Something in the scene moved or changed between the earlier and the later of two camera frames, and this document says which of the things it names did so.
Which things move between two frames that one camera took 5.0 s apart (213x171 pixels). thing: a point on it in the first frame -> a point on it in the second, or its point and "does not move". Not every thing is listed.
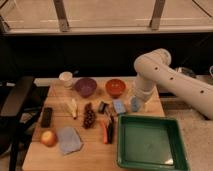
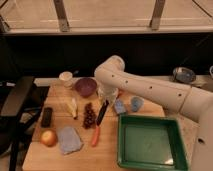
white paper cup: (67, 78) does not move
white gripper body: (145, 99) -> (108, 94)
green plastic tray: (150, 143) does not move
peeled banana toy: (73, 108) does not move
